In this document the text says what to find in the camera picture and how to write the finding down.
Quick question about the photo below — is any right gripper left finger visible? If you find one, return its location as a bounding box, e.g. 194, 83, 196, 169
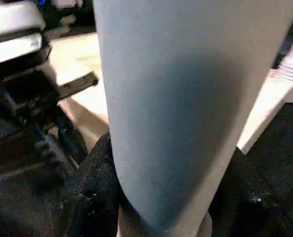
69, 130, 128, 237

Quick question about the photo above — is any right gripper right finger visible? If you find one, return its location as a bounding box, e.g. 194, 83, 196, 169
207, 146, 293, 237

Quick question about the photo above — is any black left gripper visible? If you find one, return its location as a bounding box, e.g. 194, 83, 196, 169
0, 55, 99, 179

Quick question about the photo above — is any white plastic table top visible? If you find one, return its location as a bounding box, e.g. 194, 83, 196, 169
49, 31, 293, 237

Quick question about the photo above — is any black work mat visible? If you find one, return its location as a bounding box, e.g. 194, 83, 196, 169
0, 95, 293, 237

